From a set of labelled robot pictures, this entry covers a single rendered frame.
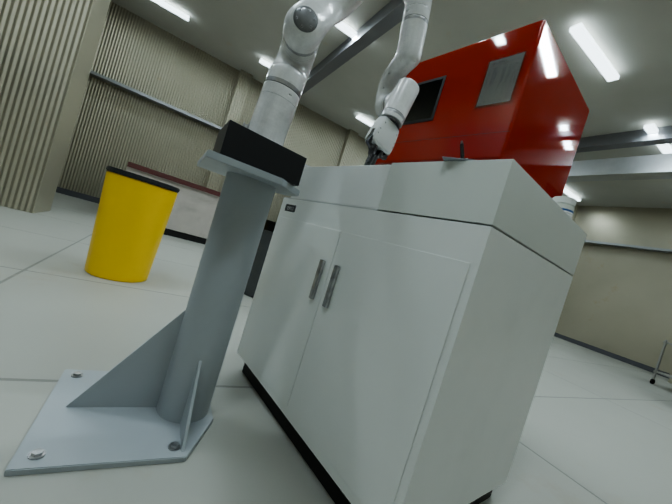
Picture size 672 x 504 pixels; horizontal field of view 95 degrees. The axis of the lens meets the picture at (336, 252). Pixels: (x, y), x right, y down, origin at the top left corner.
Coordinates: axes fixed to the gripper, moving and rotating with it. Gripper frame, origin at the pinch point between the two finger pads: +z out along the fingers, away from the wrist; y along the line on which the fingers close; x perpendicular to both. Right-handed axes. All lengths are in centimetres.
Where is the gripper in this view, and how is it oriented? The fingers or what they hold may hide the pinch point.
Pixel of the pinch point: (370, 161)
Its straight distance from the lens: 111.9
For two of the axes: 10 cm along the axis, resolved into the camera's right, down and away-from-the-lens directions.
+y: -6.7, -4.1, -6.1
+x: 5.9, 2.0, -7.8
